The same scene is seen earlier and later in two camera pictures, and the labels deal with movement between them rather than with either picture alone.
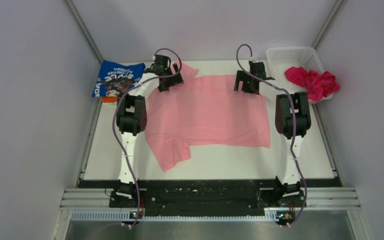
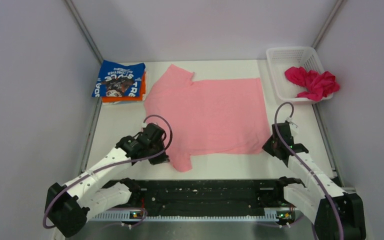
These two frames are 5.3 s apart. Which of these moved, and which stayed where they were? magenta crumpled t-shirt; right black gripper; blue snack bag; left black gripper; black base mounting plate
Moved: left black gripper; right black gripper
Stayed: blue snack bag; magenta crumpled t-shirt; black base mounting plate
